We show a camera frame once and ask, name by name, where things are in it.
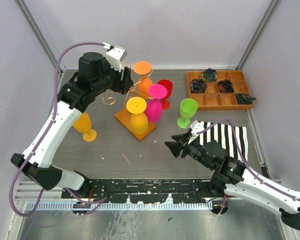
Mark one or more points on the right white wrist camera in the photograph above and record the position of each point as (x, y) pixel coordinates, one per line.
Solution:
(195, 128)

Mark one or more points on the black white striped cloth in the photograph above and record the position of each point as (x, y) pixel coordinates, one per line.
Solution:
(223, 134)

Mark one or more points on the dark rolled tie top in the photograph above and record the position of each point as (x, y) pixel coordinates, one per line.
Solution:
(210, 75)

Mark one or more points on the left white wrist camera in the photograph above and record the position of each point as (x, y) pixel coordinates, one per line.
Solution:
(115, 55)

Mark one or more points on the gold wire wine glass rack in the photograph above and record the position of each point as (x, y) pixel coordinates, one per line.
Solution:
(123, 115)

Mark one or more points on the green plastic wine glass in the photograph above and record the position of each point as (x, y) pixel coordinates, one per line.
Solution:
(188, 108)

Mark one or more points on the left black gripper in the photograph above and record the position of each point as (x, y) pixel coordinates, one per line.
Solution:
(124, 86)

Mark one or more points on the dark rolled tie right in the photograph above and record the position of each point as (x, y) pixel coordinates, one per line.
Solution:
(244, 98)

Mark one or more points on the wooden compartment tray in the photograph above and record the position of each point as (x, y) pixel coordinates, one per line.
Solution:
(214, 100)

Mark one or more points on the yellow wine glass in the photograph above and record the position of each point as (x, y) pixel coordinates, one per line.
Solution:
(138, 120)
(84, 126)

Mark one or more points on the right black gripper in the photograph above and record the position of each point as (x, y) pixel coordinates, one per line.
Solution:
(175, 147)

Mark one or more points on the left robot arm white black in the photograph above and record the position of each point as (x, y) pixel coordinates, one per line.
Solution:
(96, 74)

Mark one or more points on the dark rolled tie left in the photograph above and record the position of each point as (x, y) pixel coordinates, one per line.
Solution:
(198, 86)

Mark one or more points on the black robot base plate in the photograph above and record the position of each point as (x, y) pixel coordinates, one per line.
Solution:
(150, 191)

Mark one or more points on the dark rolled tie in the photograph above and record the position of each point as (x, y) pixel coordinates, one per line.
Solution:
(198, 86)
(244, 98)
(225, 86)
(210, 75)

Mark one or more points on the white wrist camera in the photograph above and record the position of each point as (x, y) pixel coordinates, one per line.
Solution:
(195, 128)
(115, 55)

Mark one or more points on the orange plastic wine glass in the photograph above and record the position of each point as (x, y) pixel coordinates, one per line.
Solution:
(144, 69)

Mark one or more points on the grey slotted cable duct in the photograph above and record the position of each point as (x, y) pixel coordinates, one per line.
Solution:
(74, 206)

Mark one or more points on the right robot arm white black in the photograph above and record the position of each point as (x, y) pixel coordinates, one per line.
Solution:
(231, 177)

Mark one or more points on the magenta plastic wine glass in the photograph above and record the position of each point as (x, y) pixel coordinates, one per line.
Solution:
(154, 109)

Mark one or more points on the dark rolled tie middle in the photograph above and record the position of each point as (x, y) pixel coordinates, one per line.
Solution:
(225, 86)

